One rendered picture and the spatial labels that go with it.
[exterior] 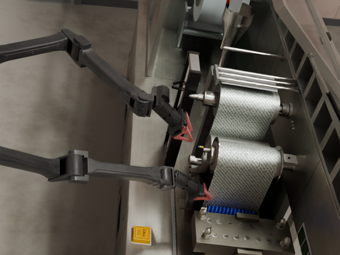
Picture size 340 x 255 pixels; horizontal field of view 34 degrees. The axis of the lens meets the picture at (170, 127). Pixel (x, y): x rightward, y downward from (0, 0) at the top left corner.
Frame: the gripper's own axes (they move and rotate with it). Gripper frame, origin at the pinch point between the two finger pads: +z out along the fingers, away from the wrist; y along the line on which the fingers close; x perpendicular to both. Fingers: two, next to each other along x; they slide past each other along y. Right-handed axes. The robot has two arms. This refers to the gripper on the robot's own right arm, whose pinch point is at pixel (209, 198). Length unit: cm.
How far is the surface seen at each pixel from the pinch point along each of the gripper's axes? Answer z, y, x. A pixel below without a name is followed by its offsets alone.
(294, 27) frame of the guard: -44, 14, 78
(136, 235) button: -16.5, 11.4, -26.3
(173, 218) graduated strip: -1.4, -1.6, -20.4
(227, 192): 2.8, 0.2, 7.5
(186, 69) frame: -26, -47, 18
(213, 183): -5.1, 0.2, 7.4
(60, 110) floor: -11, -169, -130
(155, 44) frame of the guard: -23, -102, -8
